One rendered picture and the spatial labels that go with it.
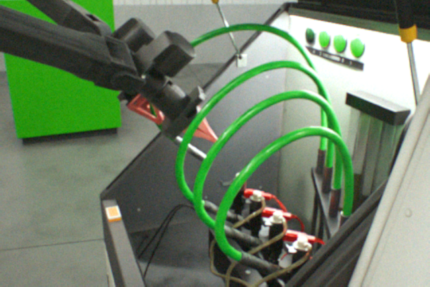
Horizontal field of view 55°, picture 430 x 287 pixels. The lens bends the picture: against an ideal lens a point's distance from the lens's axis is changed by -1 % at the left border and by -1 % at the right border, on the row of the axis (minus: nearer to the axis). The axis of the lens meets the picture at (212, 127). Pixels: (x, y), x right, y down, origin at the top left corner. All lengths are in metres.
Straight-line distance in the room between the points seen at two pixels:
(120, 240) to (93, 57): 0.48
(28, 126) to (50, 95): 0.35
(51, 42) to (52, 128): 3.50
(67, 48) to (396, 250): 0.52
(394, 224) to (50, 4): 0.79
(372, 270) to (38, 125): 3.75
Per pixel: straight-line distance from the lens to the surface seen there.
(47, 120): 4.12
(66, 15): 0.97
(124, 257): 0.96
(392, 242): 0.57
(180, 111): 0.77
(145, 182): 1.17
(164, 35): 0.73
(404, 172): 0.56
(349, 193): 0.70
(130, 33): 0.93
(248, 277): 0.85
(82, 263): 2.54
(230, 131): 0.64
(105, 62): 0.68
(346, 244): 0.60
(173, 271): 1.10
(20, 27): 0.64
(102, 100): 4.09
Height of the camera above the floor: 1.53
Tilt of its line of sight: 21 degrees down
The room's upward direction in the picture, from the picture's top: 1 degrees clockwise
